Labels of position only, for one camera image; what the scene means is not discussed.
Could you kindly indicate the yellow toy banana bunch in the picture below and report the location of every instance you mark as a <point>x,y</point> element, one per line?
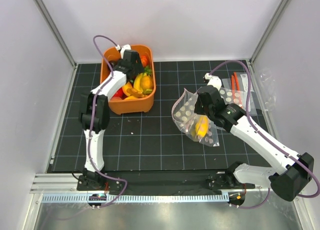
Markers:
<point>137,81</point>

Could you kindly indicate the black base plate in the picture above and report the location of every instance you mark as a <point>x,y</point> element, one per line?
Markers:
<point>161,182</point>

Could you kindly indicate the red toy apple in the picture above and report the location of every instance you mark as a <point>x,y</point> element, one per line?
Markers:
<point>119,93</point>

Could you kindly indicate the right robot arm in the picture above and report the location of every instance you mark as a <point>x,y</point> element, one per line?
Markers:
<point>289,171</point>

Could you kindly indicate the orange yellow toy fruit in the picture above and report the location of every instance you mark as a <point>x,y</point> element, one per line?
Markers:
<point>146,83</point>

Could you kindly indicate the grey slotted cable duct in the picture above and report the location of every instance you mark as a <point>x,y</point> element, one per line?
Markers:
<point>99,198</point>

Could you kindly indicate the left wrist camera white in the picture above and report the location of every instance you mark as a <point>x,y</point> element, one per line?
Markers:
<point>122,49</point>

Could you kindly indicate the clear bag orange zipper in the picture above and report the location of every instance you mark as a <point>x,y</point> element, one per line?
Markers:
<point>239,81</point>

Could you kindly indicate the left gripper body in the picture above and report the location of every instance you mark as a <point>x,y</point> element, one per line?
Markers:
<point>137,67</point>

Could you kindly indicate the white polka dot zip bag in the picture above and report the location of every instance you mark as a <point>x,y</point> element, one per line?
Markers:
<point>234,96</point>

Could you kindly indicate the orange plastic basket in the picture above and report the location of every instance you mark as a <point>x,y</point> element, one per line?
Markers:
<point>129,105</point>

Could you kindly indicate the peach toy fruit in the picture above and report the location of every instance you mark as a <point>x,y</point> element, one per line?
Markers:
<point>115,99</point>

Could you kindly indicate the orange toy pumpkin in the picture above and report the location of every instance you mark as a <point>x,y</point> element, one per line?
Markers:
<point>144,61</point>

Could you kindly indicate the yellow toy mango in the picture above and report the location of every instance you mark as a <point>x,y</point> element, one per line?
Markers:
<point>202,126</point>
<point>127,89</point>

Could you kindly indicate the pink polka dot zip bag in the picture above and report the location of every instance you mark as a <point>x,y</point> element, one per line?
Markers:
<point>185,119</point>

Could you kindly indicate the dark purple toy plum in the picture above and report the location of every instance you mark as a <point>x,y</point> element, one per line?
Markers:
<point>113,63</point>

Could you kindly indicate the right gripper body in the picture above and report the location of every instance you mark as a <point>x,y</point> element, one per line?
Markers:
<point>199,109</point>

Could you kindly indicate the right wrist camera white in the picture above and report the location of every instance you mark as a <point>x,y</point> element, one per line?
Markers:
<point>212,80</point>

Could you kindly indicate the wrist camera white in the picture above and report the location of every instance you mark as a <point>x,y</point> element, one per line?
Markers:
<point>212,80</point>
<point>122,49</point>

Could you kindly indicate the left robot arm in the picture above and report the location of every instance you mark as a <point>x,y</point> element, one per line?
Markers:
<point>94,116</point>

